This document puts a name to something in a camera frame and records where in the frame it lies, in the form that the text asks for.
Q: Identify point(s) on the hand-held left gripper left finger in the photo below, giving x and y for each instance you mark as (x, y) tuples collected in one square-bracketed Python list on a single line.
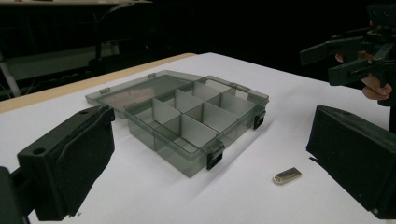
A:
[(71, 161)]

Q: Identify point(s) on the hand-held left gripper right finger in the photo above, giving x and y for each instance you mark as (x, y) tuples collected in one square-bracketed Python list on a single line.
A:
[(355, 152)]

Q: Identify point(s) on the small silver metal piece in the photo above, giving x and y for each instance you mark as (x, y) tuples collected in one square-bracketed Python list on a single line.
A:
[(288, 176)]

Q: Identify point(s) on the translucent grey compartment box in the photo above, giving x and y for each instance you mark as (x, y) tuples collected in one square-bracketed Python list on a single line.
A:
[(186, 130)]

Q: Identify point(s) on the grey background desk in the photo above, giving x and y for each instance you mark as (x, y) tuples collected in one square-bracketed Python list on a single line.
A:
[(46, 63)]

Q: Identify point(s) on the white metal stand leg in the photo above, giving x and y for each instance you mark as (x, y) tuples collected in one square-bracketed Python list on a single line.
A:
[(9, 77)]

